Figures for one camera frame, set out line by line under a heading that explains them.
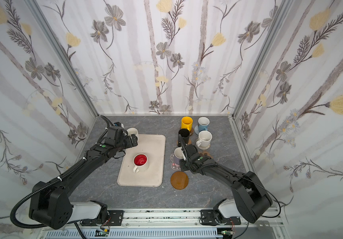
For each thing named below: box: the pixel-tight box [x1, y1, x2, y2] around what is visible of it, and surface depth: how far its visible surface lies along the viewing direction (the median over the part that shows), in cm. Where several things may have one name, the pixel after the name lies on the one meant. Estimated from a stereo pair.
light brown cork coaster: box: [170, 170, 189, 190], surface depth 88 cm
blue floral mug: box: [197, 116, 210, 133], surface depth 105 cm
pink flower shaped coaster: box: [170, 153, 181, 171], surface depth 95 cm
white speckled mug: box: [195, 130, 213, 148], surface depth 100 cm
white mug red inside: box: [132, 153, 150, 173], surface depth 90 cm
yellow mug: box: [180, 116, 193, 132], surface depth 106 cm
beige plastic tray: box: [117, 133, 167, 188], surface depth 92 cm
